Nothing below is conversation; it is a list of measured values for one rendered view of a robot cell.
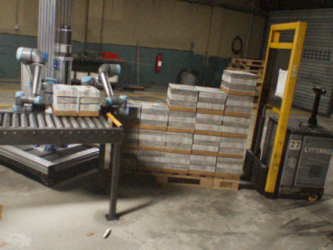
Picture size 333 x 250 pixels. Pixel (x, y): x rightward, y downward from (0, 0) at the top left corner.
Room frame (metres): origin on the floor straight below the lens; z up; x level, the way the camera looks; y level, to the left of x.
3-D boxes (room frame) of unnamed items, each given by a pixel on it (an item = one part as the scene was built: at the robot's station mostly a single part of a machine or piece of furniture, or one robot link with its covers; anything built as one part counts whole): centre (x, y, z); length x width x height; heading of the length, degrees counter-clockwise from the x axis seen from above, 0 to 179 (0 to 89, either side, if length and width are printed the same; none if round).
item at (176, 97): (3.56, -0.16, 0.95); 0.38 x 0.29 x 0.23; 5
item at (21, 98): (2.79, 1.26, 0.90); 0.11 x 0.08 x 0.11; 92
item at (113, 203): (2.56, 0.36, 0.34); 0.06 x 0.06 x 0.68; 25
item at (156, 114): (3.55, -0.02, 0.42); 1.17 x 0.39 x 0.83; 94
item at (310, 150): (3.66, -1.55, 0.40); 0.69 x 0.55 x 0.80; 4
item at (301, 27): (3.30, -1.20, 0.97); 0.09 x 0.09 x 1.75; 4
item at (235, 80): (3.60, -0.75, 0.65); 0.39 x 0.30 x 1.29; 4
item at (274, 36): (3.96, -1.16, 0.97); 0.09 x 0.09 x 1.75; 4
